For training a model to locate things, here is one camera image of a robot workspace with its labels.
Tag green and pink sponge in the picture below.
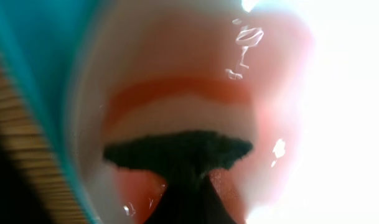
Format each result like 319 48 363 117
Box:
103 131 253 224

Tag white plate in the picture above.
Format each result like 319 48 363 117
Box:
66 1 379 223

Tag teal plastic tray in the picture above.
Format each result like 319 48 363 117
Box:
0 0 104 223

